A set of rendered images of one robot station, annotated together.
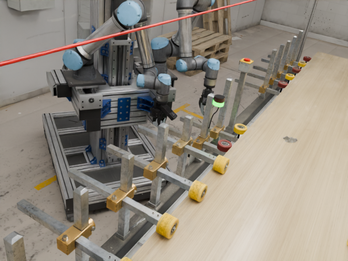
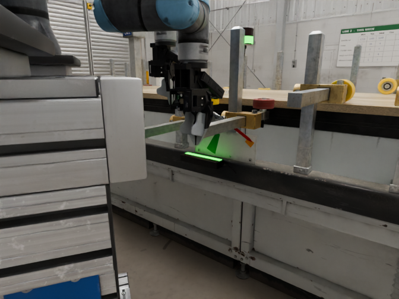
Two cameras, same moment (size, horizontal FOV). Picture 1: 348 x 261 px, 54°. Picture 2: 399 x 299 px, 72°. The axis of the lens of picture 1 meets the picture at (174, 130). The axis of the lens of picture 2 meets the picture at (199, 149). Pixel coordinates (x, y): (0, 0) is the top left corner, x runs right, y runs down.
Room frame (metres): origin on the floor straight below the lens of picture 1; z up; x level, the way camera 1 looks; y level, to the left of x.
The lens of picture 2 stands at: (1.68, 0.79, 1.00)
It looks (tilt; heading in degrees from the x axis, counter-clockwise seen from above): 15 degrees down; 280
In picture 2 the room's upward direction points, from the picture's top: straight up
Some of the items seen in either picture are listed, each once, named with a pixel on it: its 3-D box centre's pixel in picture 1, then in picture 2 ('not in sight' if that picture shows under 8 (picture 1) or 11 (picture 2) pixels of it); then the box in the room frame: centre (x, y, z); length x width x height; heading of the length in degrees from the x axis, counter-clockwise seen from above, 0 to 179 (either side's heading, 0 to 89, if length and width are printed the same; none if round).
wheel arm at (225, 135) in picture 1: (209, 129); (180, 125); (1.94, -0.23, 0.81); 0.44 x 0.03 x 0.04; 63
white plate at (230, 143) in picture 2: (199, 149); (223, 145); (1.77, -0.17, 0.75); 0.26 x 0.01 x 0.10; 153
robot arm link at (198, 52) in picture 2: (161, 96); (194, 54); (1.82, 0.10, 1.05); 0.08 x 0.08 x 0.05
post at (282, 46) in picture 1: (275, 69); not in sight; (3.07, -0.85, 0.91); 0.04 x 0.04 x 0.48; 63
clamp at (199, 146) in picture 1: (201, 141); (240, 119); (1.71, -0.17, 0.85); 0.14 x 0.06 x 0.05; 153
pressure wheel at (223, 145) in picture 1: (223, 150); (262, 113); (1.63, -0.29, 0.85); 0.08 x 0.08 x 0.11
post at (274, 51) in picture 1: (267, 75); not in sight; (2.84, -0.74, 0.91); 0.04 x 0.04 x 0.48; 63
